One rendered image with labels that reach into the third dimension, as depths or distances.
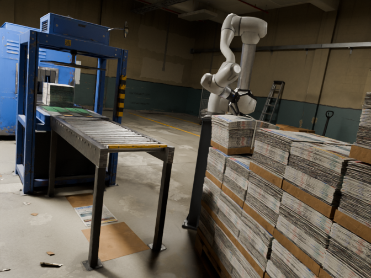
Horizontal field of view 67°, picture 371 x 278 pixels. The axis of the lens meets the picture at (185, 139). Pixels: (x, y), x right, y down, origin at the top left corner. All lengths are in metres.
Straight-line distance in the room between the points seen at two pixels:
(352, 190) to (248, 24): 1.47
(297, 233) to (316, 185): 0.23
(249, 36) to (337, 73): 6.82
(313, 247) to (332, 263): 0.10
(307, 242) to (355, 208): 0.27
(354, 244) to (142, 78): 11.11
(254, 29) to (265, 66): 8.04
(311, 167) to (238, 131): 0.77
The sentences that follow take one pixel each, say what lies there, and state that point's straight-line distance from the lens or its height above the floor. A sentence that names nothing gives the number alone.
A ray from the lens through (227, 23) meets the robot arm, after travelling 2.23.
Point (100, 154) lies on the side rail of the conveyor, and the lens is 1.78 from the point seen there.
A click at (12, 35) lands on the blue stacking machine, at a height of 1.67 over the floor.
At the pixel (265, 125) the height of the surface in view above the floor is 1.05.
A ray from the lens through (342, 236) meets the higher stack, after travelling 1.14.
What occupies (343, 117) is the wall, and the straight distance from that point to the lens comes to 8.69.
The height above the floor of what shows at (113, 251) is 0.00.
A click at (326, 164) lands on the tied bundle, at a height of 1.02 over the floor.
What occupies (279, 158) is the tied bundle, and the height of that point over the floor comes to 0.96.
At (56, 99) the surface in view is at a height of 0.89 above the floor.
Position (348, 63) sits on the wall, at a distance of 8.87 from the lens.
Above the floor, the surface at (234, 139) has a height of 0.94.
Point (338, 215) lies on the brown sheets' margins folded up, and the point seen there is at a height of 0.86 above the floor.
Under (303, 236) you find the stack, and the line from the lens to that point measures 1.28.
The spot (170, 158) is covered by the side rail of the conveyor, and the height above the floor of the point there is 0.72.
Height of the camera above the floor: 1.22
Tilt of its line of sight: 10 degrees down
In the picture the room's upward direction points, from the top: 8 degrees clockwise
